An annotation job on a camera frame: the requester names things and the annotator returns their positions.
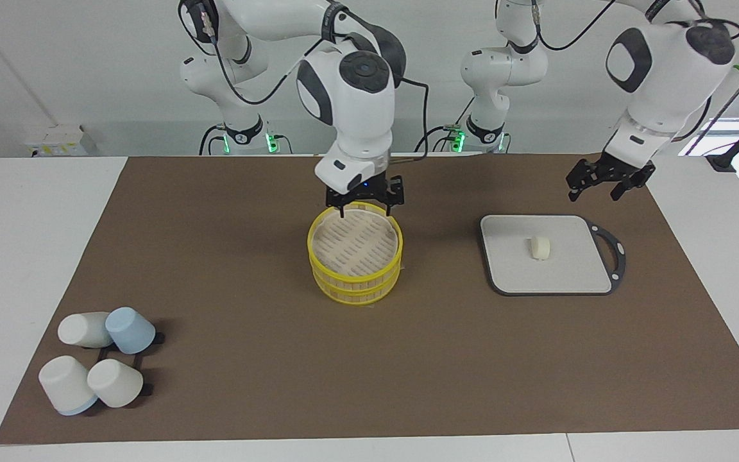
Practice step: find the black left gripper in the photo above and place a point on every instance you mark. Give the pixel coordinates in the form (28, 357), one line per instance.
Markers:
(623, 170)

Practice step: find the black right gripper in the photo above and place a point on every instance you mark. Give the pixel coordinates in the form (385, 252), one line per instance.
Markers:
(369, 190)

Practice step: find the yellow rimmed bamboo steamer tier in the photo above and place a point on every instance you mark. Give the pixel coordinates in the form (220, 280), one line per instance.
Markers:
(355, 244)
(356, 295)

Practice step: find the white steamed bun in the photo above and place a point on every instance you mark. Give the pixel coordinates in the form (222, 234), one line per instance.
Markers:
(540, 248)

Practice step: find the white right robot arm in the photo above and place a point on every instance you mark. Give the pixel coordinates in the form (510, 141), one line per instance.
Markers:
(350, 96)

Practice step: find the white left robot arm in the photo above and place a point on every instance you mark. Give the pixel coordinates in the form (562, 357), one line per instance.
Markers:
(664, 70)

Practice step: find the grey cutting board black rim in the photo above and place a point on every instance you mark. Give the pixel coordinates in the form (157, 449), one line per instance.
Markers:
(543, 269)

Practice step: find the brown table mat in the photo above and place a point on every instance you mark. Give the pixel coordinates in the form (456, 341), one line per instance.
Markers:
(247, 256)

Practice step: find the light blue plastic cup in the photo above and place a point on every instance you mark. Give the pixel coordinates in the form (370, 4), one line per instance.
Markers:
(131, 330)

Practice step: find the black cup rack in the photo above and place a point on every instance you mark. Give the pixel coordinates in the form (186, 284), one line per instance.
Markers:
(147, 389)

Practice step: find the white plastic cup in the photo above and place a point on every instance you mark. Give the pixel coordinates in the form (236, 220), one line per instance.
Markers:
(115, 383)
(81, 329)

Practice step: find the white cup with blue rim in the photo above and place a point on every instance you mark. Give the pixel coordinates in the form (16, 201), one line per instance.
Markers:
(65, 384)

